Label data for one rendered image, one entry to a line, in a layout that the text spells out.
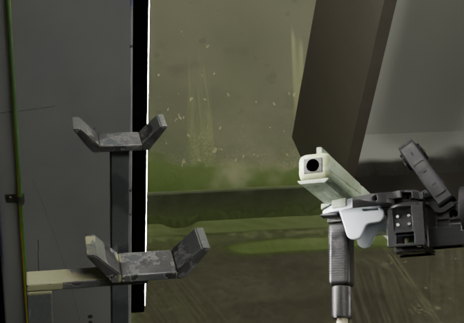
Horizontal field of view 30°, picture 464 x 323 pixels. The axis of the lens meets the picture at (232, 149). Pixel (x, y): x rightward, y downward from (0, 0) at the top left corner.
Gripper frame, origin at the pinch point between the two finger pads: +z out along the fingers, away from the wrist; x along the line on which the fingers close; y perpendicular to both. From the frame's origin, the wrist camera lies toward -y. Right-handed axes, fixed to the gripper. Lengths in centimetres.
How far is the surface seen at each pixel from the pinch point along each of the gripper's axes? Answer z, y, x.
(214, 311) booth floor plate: 63, -2, 90
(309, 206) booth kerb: 51, -42, 134
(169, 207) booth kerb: 87, -38, 107
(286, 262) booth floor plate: 52, -20, 117
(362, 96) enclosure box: 4.2, -32.6, 33.4
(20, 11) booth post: 25, -15, -46
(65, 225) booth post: 30.7, 5.6, -24.9
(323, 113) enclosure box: 18, -38, 52
